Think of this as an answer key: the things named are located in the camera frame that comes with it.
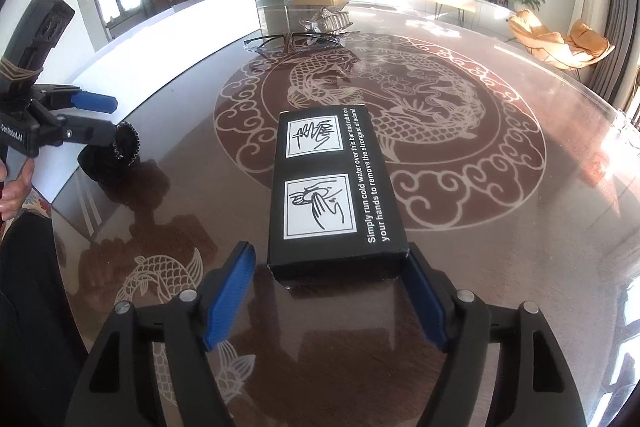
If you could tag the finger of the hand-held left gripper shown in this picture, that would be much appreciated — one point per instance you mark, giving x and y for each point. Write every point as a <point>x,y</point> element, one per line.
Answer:
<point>80,132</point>
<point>95,102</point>

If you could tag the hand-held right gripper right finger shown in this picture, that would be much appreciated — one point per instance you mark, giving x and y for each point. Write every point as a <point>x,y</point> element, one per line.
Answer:
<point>425,302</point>

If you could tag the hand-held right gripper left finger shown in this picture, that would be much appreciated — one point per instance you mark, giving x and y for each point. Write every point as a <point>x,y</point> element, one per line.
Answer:
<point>230,297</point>

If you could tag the black rhinestone scrunchie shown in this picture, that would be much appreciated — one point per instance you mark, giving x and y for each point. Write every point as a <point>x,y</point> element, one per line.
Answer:
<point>107,162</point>

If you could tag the black box white labels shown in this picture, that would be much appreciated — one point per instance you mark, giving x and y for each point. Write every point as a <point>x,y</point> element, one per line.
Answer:
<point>330,187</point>

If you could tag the patterned wooden desktop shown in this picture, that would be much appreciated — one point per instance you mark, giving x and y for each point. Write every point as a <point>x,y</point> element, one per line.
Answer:
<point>475,232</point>

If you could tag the person's left hand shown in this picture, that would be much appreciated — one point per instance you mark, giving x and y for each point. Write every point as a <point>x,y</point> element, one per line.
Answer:
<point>17,194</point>

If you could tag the floral patterned rug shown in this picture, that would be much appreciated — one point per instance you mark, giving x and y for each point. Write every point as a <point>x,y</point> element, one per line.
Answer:
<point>39,202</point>

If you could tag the white foam board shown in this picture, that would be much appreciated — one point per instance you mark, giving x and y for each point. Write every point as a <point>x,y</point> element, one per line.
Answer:
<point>175,42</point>

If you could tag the person's dark clothing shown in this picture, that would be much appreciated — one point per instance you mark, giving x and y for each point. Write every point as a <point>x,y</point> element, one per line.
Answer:
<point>35,317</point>

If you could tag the silver rhinestone hair claw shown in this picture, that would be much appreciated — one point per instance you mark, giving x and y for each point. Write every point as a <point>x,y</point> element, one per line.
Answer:
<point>330,21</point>

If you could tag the orange lounge chair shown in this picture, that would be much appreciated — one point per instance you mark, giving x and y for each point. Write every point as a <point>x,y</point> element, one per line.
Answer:
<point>532,34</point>
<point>587,42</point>

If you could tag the wooden bench hairpin legs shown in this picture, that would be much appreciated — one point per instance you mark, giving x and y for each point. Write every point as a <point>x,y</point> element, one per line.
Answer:
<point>450,1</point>

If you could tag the grey curtain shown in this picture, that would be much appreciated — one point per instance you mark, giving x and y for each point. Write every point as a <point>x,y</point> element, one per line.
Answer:
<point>622,32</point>

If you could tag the thin frame eyeglasses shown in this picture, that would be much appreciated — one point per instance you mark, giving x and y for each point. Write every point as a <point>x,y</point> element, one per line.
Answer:
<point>267,47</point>

